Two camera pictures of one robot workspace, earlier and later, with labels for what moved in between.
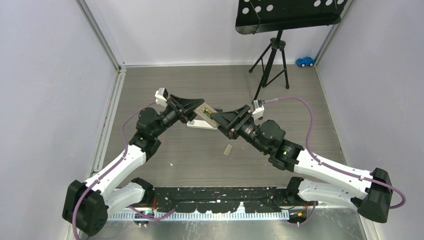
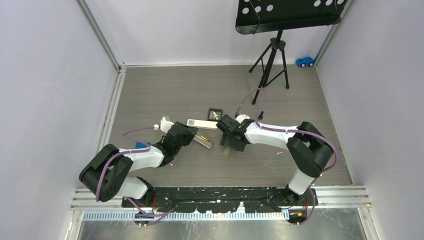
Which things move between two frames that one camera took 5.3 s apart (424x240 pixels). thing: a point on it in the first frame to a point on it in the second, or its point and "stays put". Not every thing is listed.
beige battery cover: x=228 y=149 stays put
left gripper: x=181 y=105 to x=189 y=133
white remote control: x=205 y=110 to x=203 y=140
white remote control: x=199 y=124 stays put
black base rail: x=226 y=199 stays put
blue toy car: x=305 y=61 stays put
